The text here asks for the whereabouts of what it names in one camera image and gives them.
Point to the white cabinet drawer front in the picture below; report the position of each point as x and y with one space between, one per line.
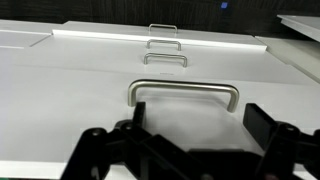
100 65
83 46

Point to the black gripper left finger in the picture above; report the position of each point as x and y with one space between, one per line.
110 153

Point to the white protruding cabinet drawer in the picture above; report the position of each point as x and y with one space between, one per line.
100 28

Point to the white drawer holding tape rolls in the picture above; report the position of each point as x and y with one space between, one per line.
66 110

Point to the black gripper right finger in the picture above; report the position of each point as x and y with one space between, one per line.
286 150

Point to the small blue light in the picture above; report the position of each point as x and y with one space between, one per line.
224 5

